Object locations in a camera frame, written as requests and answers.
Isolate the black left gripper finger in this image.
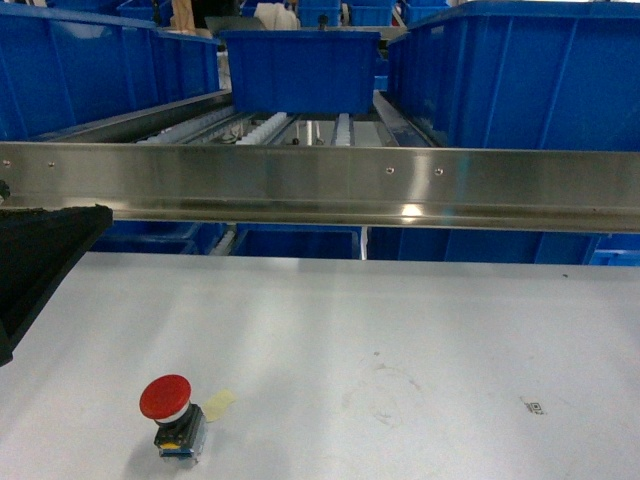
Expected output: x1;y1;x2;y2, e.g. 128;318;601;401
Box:
1;205;113;365

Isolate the red mushroom push button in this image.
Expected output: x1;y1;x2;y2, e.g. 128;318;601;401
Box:
139;374;206;465

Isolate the blue bin below shelf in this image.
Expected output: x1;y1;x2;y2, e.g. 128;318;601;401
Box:
231;223;362;260

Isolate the large blue bin left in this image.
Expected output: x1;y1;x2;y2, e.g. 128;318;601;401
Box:
1;3;220;141

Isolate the large blue bin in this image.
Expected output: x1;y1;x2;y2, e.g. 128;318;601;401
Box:
387;1;639;152
1;3;220;141

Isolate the yellow tape scrap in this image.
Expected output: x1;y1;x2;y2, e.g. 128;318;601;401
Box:
202;389;237;423

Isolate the white roller track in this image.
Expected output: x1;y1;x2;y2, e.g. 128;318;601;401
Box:
236;112;287;145

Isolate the small blue bin centre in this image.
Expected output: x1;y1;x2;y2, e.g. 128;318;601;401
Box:
221;30;381;115

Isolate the large blue bin right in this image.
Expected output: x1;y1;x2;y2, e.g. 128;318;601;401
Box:
387;1;639;152

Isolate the small printed code sticker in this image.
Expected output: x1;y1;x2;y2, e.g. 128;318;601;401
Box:
520;396;546;415

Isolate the stainless steel shelf rail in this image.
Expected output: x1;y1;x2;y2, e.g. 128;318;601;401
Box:
1;142;639;233

